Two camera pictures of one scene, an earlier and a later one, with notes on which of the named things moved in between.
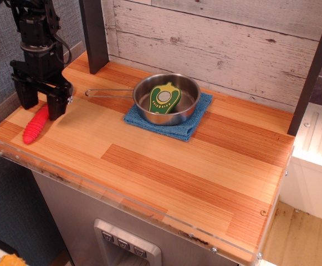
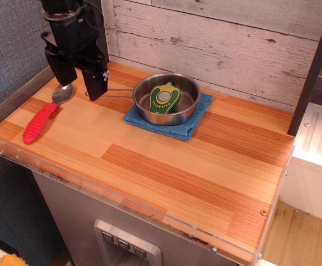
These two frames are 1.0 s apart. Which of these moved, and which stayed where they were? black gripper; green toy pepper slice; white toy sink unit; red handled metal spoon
Moved: black gripper
Stayed: white toy sink unit; red handled metal spoon; green toy pepper slice
